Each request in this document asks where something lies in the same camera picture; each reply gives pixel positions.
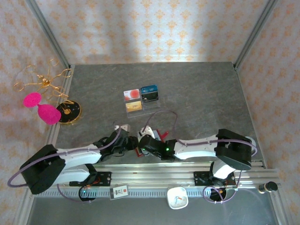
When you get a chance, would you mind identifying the white square timer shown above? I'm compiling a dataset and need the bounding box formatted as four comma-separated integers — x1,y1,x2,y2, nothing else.
166,186,190,210

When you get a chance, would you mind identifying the purple cable at right base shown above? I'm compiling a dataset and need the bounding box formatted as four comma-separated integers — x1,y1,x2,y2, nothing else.
202,169,243,205

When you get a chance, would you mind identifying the purple cable at left base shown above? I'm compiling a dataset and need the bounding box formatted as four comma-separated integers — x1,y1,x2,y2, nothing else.
57,184,94,204

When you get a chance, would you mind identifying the purple cable along right arm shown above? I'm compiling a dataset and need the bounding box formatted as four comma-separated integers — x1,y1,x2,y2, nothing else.
146,109,258,156

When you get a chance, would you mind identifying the purple cable along arm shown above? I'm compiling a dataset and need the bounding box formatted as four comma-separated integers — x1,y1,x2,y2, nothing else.
146,109,258,156
7,127,122,188

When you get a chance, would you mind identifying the purple cable at base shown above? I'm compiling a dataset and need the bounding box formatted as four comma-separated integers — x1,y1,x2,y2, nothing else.
202,169,243,205
57,184,94,204

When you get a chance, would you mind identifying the clear acrylic card stand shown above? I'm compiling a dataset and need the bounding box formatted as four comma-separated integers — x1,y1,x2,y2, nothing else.
122,84,163,119

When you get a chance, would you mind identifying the blue credit card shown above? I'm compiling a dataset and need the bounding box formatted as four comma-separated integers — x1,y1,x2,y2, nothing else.
140,84,158,95

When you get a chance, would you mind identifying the black gold round disc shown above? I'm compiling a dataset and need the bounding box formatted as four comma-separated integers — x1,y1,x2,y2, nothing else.
55,100,83,126

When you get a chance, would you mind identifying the pink hourglass shaped ornament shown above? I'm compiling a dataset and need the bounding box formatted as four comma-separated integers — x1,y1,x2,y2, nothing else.
22,92,62,126

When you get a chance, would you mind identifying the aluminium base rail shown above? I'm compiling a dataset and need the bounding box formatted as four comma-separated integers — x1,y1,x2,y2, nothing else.
93,161,280,191

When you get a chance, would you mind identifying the gold wire ornament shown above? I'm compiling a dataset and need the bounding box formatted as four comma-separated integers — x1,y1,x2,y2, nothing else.
13,58,72,99

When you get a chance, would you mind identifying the gold credit card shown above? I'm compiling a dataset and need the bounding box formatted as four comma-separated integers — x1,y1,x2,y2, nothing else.
125,101,143,112

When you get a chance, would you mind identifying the grey slotted cable duct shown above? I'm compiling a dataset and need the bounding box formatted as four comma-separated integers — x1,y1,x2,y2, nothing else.
44,188,258,198

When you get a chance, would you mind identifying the white label tag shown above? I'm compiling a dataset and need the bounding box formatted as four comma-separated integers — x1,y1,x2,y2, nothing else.
109,185,129,201

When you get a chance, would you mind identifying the aluminium frame post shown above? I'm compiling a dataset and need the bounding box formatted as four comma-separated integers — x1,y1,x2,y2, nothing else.
233,0,280,70
24,0,71,68

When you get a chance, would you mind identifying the white card with red circle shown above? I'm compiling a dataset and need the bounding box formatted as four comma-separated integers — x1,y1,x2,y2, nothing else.
123,89,142,102

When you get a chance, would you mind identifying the black credit card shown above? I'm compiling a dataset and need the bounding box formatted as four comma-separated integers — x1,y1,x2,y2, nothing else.
141,91,160,103

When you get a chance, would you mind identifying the purple cable along left arm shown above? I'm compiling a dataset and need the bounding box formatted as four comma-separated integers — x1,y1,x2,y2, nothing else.
7,127,122,188

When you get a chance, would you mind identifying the black knob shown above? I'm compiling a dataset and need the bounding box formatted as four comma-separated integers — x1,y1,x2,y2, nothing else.
258,181,278,194

